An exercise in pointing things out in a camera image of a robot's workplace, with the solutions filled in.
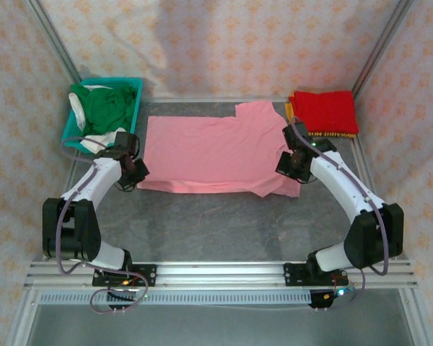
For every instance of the pink t-shirt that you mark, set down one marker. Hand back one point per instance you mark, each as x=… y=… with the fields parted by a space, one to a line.
x=209 y=151

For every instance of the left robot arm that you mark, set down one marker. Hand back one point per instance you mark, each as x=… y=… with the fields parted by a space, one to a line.
x=94 y=180

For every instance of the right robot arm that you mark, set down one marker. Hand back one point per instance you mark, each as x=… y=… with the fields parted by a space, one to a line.
x=339 y=180

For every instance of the white crumpled t-shirt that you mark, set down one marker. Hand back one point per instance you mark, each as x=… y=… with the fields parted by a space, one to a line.
x=75 y=106
x=92 y=142

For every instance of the green t-shirt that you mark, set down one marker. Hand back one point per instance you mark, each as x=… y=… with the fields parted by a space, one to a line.
x=104 y=108

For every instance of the teal plastic basket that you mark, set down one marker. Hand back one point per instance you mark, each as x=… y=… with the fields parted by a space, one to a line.
x=137 y=101

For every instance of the orange folded t-shirt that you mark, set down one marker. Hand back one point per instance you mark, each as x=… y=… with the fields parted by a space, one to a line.
x=290 y=108

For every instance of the red folded t-shirt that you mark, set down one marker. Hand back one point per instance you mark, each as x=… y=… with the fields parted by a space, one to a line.
x=324 y=111

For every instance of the black controller board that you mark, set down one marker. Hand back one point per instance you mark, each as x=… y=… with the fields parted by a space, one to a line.
x=324 y=299
x=121 y=297

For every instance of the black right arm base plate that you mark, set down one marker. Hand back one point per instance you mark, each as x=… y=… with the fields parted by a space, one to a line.
x=292 y=275

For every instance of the aluminium frame post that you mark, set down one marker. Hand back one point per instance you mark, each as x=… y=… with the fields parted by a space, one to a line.
x=57 y=47
x=379 y=47

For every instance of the aluminium mounting rail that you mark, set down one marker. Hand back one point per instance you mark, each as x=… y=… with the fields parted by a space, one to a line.
x=220 y=274

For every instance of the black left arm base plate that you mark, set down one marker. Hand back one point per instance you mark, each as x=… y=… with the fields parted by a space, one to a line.
x=148 y=275

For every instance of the aluminium frame leg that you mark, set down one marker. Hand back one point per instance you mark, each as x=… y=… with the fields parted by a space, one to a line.
x=418 y=317
x=21 y=320

